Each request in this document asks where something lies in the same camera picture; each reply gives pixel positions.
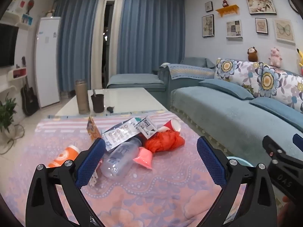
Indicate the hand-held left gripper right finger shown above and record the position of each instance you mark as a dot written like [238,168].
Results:
[211,163]

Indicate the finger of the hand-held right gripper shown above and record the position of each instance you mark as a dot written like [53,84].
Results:
[275,150]
[298,143]

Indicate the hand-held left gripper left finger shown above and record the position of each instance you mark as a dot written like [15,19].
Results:
[91,163]

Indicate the light blue plastic bin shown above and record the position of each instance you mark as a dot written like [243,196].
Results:
[243,162]

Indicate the red paper cup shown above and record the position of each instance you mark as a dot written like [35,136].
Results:
[170,125]

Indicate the white blister pack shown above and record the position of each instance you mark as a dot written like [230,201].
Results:
[94,178]

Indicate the orange white-capped bottle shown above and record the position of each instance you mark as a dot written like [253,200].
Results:
[62,157]

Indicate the clear plastic bottle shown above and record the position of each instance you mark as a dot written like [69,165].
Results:
[120,158]

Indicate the orange cardboard packet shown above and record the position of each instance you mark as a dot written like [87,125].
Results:
[93,130]

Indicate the silver foil packet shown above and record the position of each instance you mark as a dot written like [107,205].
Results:
[118,134]

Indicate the blue pillow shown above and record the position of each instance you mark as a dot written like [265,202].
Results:
[277,110]
[224,88]

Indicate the blue sofa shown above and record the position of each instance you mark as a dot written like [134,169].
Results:
[213,115]

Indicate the red plastic bag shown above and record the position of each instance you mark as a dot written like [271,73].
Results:
[164,141]

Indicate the pink packet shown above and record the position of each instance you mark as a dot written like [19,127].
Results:
[143,158]

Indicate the small black key fob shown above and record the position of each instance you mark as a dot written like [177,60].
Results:
[110,109]

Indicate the floral sofa cushion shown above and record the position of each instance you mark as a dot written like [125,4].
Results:
[281,85]
[236,73]

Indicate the dark brown cup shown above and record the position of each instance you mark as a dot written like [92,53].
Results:
[98,102]

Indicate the pink printed blanket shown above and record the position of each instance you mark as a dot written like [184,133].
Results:
[153,194]

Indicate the white printed packet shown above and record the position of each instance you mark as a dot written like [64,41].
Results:
[146,127]

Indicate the brown thermos bottle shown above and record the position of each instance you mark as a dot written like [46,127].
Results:
[82,97]

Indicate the yellow plush toy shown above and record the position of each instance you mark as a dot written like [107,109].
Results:
[300,58]

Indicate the black guitar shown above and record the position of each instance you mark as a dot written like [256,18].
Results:
[29,101]

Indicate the pink pig plush toy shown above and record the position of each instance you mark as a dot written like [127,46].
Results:
[275,57]

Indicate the blue patterned armrest cloth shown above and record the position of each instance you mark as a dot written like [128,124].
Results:
[189,72]

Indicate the green potted plant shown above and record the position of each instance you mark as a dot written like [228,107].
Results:
[7,113]

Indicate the brown monkey plush toy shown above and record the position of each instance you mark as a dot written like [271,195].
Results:
[252,54]

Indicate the white refrigerator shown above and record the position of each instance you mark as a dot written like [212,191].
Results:
[48,61]

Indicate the large butterfly picture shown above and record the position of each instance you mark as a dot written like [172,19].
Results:
[284,30]

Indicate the white sheer curtain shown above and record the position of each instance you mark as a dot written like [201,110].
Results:
[99,47]

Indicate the blue curtain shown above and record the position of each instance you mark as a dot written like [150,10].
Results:
[151,33]
[75,42]

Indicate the black television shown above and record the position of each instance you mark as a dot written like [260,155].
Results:
[8,45]

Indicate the large flower picture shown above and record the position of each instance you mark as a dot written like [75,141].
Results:
[260,2]

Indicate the plush toy on refrigerator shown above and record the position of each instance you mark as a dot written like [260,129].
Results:
[50,13]

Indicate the red gourd ornament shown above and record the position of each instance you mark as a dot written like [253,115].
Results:
[225,2]

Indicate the white and red wall shelf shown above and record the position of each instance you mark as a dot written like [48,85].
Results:
[17,73]

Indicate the small butterfly picture frame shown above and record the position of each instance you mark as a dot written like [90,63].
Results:
[261,25]

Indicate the white collage picture frame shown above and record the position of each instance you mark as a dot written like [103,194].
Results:
[233,28]

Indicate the black portrait picture frame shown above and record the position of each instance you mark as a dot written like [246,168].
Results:
[208,25]

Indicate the orange wall shelf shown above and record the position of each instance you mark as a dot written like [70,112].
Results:
[227,10]

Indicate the small black picture frame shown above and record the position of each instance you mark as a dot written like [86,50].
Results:
[208,6]

